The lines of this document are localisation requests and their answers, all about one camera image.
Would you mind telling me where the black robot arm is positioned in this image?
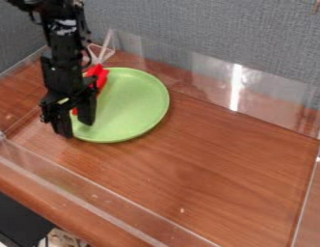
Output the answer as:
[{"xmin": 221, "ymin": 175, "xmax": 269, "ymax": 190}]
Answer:
[{"xmin": 5, "ymin": 0, "xmax": 98, "ymax": 138}]

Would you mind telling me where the white power strip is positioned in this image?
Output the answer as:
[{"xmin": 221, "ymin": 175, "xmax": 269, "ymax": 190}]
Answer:
[{"xmin": 49, "ymin": 228, "xmax": 89, "ymax": 247}]

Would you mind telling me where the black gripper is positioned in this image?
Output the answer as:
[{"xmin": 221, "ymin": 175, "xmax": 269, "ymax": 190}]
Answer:
[{"xmin": 38, "ymin": 55, "xmax": 101, "ymax": 140}]

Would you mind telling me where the green round plate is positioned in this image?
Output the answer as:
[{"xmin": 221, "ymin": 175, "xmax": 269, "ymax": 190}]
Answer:
[{"xmin": 72, "ymin": 68, "xmax": 171, "ymax": 143}]

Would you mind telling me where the clear acrylic enclosure wall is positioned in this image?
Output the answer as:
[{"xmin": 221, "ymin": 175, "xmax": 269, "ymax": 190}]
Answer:
[{"xmin": 0, "ymin": 33, "xmax": 320, "ymax": 247}]

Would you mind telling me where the clear acrylic corner bracket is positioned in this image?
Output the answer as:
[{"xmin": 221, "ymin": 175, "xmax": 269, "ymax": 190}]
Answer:
[{"xmin": 88, "ymin": 29, "xmax": 117, "ymax": 65}]

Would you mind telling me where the red plastic block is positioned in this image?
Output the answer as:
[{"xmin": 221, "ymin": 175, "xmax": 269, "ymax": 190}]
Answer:
[{"xmin": 72, "ymin": 65, "xmax": 110, "ymax": 117}]

